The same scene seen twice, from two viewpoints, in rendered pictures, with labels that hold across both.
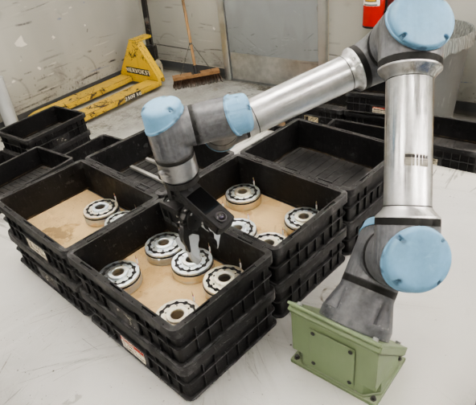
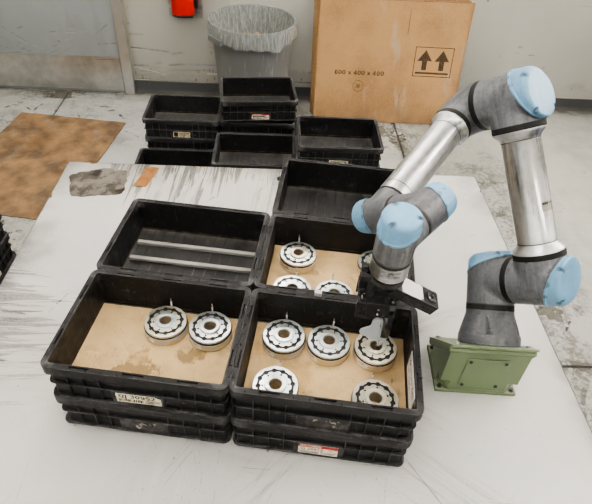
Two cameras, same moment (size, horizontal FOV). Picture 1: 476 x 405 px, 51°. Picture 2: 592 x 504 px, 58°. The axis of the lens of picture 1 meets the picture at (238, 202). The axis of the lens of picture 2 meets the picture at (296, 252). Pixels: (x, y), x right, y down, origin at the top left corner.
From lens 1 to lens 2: 0.90 m
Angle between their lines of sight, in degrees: 35
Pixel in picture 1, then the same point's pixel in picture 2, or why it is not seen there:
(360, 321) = (512, 338)
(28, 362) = not seen: outside the picture
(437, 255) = (577, 273)
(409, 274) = (567, 293)
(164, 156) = (404, 262)
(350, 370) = (501, 377)
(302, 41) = (94, 33)
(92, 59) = not seen: outside the picture
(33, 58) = not seen: outside the picture
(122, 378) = (322, 481)
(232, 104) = (447, 197)
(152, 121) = (409, 235)
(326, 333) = (485, 357)
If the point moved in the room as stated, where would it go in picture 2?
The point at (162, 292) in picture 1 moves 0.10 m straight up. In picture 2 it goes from (323, 383) to (327, 356)
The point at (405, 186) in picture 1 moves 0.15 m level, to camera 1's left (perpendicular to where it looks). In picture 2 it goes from (546, 227) to (508, 255)
